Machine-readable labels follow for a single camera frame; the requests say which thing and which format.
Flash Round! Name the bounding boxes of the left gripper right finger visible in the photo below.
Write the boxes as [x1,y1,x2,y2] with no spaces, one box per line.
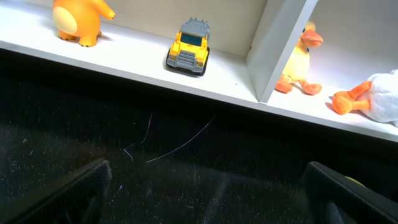
[303,161,398,224]

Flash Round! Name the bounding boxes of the yellow rubber duck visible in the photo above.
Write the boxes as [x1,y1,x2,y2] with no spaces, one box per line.
[52,0,116,48]

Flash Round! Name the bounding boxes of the grey and yellow toy truck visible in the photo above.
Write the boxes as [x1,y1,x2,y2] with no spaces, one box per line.
[165,17,211,77]

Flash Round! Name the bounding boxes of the white shelf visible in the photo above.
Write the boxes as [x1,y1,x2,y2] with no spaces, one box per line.
[0,0,398,143]

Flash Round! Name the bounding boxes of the white plush goose with hat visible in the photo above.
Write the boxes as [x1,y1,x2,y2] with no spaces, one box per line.
[331,68,398,128]

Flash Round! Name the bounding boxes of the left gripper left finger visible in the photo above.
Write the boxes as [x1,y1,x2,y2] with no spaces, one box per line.
[0,157,112,224]

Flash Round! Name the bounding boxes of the yellow plush duck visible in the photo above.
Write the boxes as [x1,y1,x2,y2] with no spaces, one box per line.
[274,20,325,96]

